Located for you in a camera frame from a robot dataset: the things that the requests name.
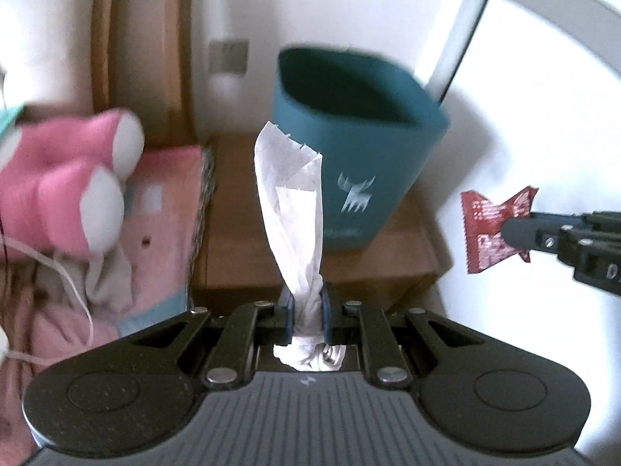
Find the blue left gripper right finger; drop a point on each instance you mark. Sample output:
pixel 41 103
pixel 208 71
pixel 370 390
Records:
pixel 327 312

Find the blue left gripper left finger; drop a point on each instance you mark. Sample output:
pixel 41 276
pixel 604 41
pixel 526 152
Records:
pixel 287 310

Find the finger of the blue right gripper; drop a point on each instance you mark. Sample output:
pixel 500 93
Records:
pixel 545 232

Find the red snack wrapper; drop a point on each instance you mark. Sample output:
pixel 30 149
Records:
pixel 482 222

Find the white tissue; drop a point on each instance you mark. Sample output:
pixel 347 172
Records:
pixel 289 187

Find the teal plastic trash bin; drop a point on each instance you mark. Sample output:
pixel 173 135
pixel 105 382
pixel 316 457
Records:
pixel 373 124

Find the wooden nightstand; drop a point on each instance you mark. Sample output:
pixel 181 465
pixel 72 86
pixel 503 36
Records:
pixel 236 263

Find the pink bed sheet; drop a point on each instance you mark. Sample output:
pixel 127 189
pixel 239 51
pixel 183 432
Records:
pixel 143 281

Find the pink plush toy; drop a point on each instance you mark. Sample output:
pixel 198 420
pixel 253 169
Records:
pixel 62 181

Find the white door frame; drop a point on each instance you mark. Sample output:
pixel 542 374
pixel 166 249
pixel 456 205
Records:
pixel 459 38

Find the grey wall socket plate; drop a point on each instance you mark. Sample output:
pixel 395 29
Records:
pixel 228 56

